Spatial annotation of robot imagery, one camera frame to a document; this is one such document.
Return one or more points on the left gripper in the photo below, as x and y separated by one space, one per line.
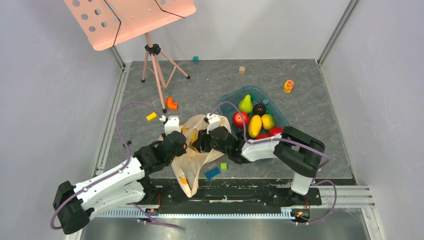
182 151

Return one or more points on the yellow red toy piece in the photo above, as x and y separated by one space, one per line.
288 86

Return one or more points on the small wooden cube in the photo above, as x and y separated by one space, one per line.
241 70

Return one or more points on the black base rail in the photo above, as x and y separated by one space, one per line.
231 198

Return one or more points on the small green cube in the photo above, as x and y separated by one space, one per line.
223 166

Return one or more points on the green pear fake fruit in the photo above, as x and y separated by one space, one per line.
246 104

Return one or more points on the orange curved toy piece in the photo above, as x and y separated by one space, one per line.
171 104

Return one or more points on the blue flat block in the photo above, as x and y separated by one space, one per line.
212 173

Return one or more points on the beige plastic bag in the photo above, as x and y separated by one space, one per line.
188 166

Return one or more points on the red tomato fake fruit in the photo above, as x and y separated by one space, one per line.
261 136

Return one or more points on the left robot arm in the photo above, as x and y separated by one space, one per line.
75 205

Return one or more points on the dark mangosteen fake fruit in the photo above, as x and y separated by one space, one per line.
259 109

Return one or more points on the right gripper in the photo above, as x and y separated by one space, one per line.
204 141

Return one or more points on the pink music stand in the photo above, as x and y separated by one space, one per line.
108 23

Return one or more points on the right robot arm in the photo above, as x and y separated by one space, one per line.
298 150

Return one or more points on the red apple fake fruit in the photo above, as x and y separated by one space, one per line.
275 131

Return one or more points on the yellow green mango fruit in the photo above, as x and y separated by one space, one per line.
268 121

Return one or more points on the small teal cube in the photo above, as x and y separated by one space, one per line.
195 59

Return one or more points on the teal plastic tub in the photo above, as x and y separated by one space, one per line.
258 96

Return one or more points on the small yellow block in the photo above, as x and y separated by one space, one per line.
152 116

